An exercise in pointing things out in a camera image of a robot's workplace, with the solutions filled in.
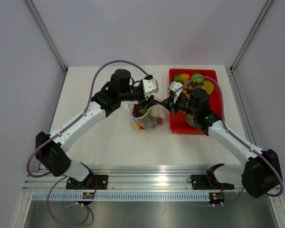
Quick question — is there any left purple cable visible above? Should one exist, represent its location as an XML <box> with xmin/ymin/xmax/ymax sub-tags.
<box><xmin>26</xmin><ymin>59</ymin><xmax>152</xmax><ymax>225</ymax></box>

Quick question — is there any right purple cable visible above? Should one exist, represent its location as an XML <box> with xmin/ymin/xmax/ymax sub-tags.
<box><xmin>173</xmin><ymin>76</ymin><xmax>284</xmax><ymax>207</ymax></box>

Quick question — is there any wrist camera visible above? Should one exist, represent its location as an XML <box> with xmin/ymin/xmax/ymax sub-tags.
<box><xmin>142</xmin><ymin>78</ymin><xmax>159</xmax><ymax>97</ymax></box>
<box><xmin>168</xmin><ymin>81</ymin><xmax>183</xmax><ymax>96</ymax></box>

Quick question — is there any left aluminium frame post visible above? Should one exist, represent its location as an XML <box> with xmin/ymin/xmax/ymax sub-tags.
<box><xmin>24</xmin><ymin>0</ymin><xmax>68</xmax><ymax>76</ymax></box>

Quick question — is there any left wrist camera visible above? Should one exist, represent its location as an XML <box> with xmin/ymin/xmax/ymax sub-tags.
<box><xmin>142</xmin><ymin>78</ymin><xmax>159</xmax><ymax>97</ymax></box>

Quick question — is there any yellow mango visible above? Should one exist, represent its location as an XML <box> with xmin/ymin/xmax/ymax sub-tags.
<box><xmin>134</xmin><ymin>123</ymin><xmax>146</xmax><ymax>131</ymax></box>

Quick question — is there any peach fruit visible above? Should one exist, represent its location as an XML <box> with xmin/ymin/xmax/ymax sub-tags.
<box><xmin>172</xmin><ymin>74</ymin><xmax>191</xmax><ymax>84</ymax></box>

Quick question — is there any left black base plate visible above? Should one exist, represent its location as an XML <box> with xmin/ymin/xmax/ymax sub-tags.
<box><xmin>66</xmin><ymin>174</ymin><xmax>109</xmax><ymax>190</ymax></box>

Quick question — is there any clear zip top bag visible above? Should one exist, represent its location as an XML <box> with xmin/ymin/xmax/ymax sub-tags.
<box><xmin>123</xmin><ymin>102</ymin><xmax>167</xmax><ymax>132</ymax></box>

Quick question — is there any green netted melon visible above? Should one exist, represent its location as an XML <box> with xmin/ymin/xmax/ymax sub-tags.
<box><xmin>186</xmin><ymin>114</ymin><xmax>199</xmax><ymax>129</ymax></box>

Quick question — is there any aluminium frame post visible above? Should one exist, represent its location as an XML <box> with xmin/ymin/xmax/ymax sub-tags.
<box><xmin>24</xmin><ymin>0</ymin><xmax>68</xmax><ymax>76</ymax></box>
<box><xmin>230</xmin><ymin>0</ymin><xmax>275</xmax><ymax>73</ymax></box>

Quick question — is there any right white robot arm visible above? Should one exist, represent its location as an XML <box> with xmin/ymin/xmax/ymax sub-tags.
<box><xmin>159</xmin><ymin>89</ymin><xmax>284</xmax><ymax>198</ymax></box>

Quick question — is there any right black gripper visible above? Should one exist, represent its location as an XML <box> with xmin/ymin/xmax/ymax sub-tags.
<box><xmin>160</xmin><ymin>93</ymin><xmax>199</xmax><ymax>117</ymax></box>

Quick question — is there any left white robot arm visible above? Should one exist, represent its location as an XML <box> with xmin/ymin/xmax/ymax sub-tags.
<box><xmin>35</xmin><ymin>69</ymin><xmax>158</xmax><ymax>189</ymax></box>

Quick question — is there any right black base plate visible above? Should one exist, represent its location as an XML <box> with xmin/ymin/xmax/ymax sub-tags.
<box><xmin>187</xmin><ymin>174</ymin><xmax>235</xmax><ymax>190</ymax></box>

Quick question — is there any right aluminium frame post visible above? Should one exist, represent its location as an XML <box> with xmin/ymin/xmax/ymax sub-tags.
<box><xmin>230</xmin><ymin>0</ymin><xmax>275</xmax><ymax>73</ymax></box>

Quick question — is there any aluminium rail beam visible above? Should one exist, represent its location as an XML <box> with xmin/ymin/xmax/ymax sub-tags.
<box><xmin>22</xmin><ymin>166</ymin><xmax>281</xmax><ymax>192</ymax></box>

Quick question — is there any yellow star fruit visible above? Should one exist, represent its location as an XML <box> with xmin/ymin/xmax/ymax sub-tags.
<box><xmin>203</xmin><ymin>81</ymin><xmax>214</xmax><ymax>95</ymax></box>

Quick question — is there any pink red grape bunch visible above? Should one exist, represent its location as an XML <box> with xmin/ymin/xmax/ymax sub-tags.
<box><xmin>149</xmin><ymin>116</ymin><xmax>163</xmax><ymax>127</ymax></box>

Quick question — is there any red plastic tray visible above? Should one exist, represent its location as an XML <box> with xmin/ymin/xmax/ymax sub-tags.
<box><xmin>169</xmin><ymin>68</ymin><xmax>223</xmax><ymax>135</ymax></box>

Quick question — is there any tan longan bunch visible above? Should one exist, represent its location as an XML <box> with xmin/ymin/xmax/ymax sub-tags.
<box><xmin>181</xmin><ymin>85</ymin><xmax>194</xmax><ymax>99</ymax></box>

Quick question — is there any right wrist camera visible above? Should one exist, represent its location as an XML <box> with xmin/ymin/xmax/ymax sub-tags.
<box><xmin>168</xmin><ymin>81</ymin><xmax>183</xmax><ymax>96</ymax></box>

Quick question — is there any purple cable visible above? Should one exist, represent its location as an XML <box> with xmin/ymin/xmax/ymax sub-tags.
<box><xmin>26</xmin><ymin>59</ymin><xmax>152</xmax><ymax>225</ymax></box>
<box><xmin>173</xmin><ymin>76</ymin><xmax>284</xmax><ymax>207</ymax></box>

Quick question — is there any dark red grape bunch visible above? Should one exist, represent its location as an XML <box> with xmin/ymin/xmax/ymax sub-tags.
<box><xmin>132</xmin><ymin>104</ymin><xmax>142</xmax><ymax>118</ymax></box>

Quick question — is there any green leafy vegetable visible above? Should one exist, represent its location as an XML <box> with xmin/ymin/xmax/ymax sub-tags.
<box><xmin>191</xmin><ymin>73</ymin><xmax>204</xmax><ymax>84</ymax></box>

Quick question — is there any white slotted cable duct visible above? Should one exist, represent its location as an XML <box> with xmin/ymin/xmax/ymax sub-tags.
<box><xmin>32</xmin><ymin>191</ymin><xmax>210</xmax><ymax>202</ymax></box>

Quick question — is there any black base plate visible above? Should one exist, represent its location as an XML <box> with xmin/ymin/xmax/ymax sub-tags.
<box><xmin>187</xmin><ymin>174</ymin><xmax>235</xmax><ymax>190</ymax></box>
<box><xmin>66</xmin><ymin>174</ymin><xmax>109</xmax><ymax>190</ymax></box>

